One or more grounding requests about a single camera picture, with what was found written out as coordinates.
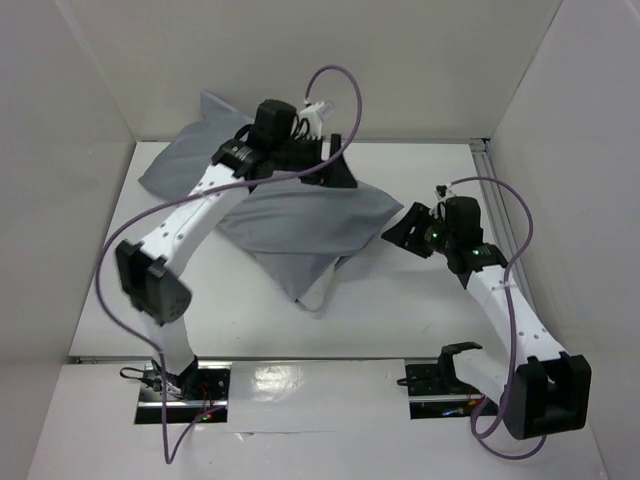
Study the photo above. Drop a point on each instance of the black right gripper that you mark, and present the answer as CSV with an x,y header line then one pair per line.
x,y
420,228

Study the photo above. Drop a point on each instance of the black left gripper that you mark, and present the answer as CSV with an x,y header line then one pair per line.
x,y
334,174

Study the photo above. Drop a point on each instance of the grey pillowcase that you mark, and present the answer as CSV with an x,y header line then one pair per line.
x,y
293,230

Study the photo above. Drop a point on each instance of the white pillow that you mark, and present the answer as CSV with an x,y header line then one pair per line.
x,y
313,299

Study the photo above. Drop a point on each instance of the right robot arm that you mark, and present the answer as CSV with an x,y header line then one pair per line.
x,y
540,389

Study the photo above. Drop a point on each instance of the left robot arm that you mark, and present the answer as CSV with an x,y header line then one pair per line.
x,y
281,141

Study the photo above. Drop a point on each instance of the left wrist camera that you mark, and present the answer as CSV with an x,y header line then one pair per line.
x,y
316,115

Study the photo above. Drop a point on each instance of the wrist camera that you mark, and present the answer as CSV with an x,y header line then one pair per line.
x,y
444,192
316,115

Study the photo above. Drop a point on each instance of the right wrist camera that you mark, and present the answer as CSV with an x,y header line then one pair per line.
x,y
444,192

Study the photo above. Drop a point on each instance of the aluminium frame rail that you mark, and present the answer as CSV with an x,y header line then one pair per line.
x,y
496,197

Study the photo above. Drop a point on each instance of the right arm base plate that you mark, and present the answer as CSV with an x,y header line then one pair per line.
x,y
435,392

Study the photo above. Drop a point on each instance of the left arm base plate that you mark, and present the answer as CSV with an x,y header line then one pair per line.
x,y
206,394

